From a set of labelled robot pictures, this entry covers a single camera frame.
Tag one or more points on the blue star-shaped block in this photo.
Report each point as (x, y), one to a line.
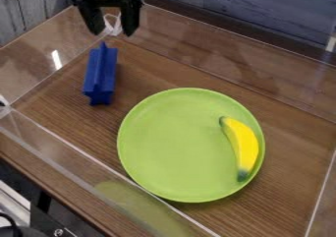
(100, 75)

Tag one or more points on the clear acrylic corner bracket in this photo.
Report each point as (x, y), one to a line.
(113, 25)

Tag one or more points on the green round plate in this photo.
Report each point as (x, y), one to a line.
(173, 150)

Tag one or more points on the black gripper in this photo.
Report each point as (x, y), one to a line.
(89, 9)

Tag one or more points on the yellow toy banana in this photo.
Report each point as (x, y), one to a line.
(244, 143)

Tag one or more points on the clear acrylic enclosure wall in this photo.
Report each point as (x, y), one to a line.
(59, 140)

